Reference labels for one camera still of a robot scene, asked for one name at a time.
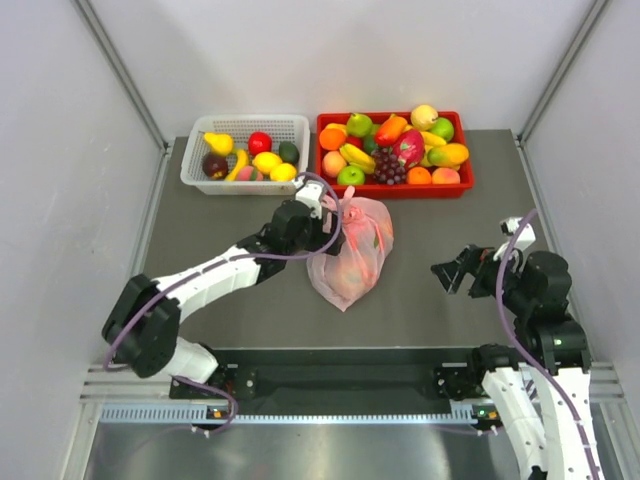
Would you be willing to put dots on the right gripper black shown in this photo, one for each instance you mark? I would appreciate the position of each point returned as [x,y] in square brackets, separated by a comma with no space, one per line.
[474,258]

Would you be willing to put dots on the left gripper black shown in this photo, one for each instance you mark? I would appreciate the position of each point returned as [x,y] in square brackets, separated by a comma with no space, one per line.
[329,243]

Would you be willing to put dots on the pink plastic bag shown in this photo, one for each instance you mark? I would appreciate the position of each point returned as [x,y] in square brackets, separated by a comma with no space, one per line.
[368,240]

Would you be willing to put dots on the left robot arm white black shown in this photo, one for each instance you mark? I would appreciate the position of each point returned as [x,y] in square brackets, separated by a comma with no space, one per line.
[142,330]

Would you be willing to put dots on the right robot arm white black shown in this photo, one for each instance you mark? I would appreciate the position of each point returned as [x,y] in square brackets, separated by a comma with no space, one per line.
[539,386]

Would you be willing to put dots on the orange fruit upper left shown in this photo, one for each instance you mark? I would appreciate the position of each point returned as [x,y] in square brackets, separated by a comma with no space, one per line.
[331,139]

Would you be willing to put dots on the orange fruit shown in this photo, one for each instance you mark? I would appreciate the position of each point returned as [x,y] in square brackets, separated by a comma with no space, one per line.
[418,176]
[331,139]

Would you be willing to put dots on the orange fruit lower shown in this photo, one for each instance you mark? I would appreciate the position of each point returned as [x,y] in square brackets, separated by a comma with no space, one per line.
[418,176]

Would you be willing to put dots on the pink dragon fruit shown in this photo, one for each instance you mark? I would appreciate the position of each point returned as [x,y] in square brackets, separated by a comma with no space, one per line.
[409,149]

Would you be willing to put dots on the green apple lower left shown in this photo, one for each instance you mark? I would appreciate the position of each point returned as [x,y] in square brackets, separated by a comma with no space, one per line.
[351,175]

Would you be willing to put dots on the green apple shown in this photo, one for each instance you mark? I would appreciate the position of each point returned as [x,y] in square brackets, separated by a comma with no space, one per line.
[351,175]
[443,128]

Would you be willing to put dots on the peach in tray left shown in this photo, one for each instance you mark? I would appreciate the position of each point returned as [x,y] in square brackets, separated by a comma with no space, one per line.
[332,163]

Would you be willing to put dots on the peach in tray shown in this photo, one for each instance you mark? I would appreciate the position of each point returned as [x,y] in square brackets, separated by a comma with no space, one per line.
[332,163]
[445,176]

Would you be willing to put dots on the yellow lemon lower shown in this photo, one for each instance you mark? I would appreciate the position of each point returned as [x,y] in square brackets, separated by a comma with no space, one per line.
[284,172]

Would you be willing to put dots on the yellow lemon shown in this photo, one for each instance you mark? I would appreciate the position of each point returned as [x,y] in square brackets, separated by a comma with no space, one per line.
[265,162]
[284,172]

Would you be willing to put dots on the yellow starfruit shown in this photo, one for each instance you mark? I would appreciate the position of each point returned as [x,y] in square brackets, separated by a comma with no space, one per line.
[357,157]

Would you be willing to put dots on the red plastic tray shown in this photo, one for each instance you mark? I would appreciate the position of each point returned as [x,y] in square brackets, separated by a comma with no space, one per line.
[373,190]

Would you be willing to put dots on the purple grapes in tray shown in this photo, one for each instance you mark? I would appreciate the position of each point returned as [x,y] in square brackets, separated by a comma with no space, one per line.
[388,170]

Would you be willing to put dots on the dark green avocado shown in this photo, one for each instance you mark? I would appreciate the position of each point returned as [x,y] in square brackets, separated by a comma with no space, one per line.
[288,152]

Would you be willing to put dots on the yellow lemon upper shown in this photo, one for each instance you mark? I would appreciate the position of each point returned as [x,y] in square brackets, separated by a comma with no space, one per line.
[265,162]

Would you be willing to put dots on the peach in tray right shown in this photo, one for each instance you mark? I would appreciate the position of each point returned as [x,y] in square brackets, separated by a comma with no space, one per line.
[445,176]

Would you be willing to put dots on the pink peach in basket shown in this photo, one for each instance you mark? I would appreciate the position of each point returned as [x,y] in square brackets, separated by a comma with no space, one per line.
[249,173]

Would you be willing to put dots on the green pear in tray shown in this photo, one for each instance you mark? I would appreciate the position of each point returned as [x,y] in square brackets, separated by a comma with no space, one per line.
[359,125]

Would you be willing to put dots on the yellow banana in basket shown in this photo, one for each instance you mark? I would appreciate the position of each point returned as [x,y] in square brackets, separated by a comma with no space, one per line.
[242,160]

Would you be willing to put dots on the red apple in basket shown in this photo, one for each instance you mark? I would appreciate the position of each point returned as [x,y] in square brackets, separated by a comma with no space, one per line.
[259,142]

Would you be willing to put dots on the yellow green mango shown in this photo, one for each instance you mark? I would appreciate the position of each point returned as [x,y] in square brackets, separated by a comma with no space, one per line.
[449,155]

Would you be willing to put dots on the red orange mango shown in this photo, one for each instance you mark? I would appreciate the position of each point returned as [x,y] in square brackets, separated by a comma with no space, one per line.
[390,130]

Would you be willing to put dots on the white plastic basket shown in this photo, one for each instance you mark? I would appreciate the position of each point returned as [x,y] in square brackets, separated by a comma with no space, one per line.
[279,127]

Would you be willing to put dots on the dark purple mangosteen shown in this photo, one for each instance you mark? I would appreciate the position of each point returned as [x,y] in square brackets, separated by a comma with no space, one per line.
[214,166]

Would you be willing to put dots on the yellow banana in tray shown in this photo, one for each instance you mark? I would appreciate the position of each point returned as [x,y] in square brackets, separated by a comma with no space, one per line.
[432,139]

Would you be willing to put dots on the yellow pear in basket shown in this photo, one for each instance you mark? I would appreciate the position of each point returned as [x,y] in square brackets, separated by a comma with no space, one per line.
[221,144]

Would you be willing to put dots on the green apple upper right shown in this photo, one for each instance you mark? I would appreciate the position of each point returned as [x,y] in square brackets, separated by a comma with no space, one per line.
[443,128]

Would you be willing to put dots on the yellow pear in tray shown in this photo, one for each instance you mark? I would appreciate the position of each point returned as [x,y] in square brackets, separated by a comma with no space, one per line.
[423,117]

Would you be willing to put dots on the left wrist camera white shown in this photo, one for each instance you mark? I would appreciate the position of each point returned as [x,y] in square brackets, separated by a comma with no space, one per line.
[310,193]

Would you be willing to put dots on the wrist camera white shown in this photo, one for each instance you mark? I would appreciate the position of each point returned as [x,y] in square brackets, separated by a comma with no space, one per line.
[518,238]
[310,193]

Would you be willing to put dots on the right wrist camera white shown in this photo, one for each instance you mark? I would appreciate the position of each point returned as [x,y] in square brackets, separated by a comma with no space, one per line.
[518,238]

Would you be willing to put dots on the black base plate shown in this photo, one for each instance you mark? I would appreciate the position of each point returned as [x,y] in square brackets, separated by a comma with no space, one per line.
[254,381]

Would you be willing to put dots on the grey slotted cable duct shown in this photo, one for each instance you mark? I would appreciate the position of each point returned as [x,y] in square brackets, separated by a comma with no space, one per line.
[203,414]

